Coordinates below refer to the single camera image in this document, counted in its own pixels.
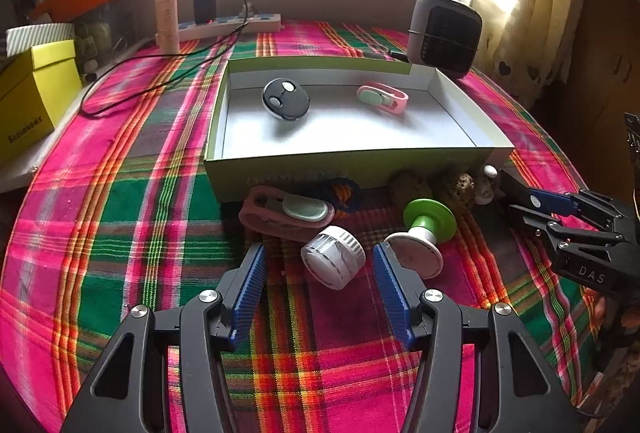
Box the orange hair tie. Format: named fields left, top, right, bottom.
left=324, top=180, right=352, bottom=210

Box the green cardboard box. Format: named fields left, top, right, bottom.
left=202, top=58, right=516, bottom=204

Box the green striped box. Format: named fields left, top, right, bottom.
left=5, top=22, right=76, bottom=59

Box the white round ribbed cap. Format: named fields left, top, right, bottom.
left=300, top=225, right=365, bottom=290

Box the grey desk fan heater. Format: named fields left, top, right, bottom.
left=406, top=0, right=483, bottom=79

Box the brown sponge ball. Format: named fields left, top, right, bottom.
left=389, top=169, right=433, bottom=204

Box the cream tube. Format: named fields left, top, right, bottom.
left=154, top=0, right=181, bottom=54

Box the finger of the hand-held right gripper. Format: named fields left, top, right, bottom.
left=499, top=168, right=623, bottom=230
left=506, top=204, right=618, bottom=250

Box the black charger cable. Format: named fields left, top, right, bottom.
left=80, top=0, right=251, bottom=116

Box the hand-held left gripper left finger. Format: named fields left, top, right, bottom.
left=60, top=243, right=268, bottom=433

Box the dark patterned object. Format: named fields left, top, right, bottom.
left=624, top=112, right=640, bottom=164

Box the yellow heart print curtain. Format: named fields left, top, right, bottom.
left=472, top=0, right=601, bottom=99

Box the black round remote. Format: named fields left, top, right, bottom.
left=262, top=77, right=311, bottom=120

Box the brown wicker ball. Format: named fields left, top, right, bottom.
left=432, top=166, right=476, bottom=209

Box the pink plaid tablecloth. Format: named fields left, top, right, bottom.
left=0, top=18, right=601, bottom=433

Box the black charger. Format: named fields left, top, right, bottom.
left=194, top=0, right=217, bottom=25

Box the yellow-green box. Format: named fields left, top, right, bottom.
left=0, top=40, right=83, bottom=166

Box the black fan cable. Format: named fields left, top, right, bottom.
left=370, top=40, right=408, bottom=60

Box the pink clip with green pad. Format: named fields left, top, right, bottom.
left=356, top=83, right=411, bottom=115
left=238, top=186, right=337, bottom=241

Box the blue orange object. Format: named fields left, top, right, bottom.
left=292, top=177, right=363, bottom=214

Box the white knob stamp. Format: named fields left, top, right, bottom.
left=472, top=164, right=498, bottom=205

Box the green and white spool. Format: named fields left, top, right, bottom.
left=384, top=198, right=457, bottom=279

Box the white power strip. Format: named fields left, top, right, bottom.
left=175, top=10, right=282, bottom=41

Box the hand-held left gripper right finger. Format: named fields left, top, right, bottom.
left=372, top=243, right=583, bottom=433

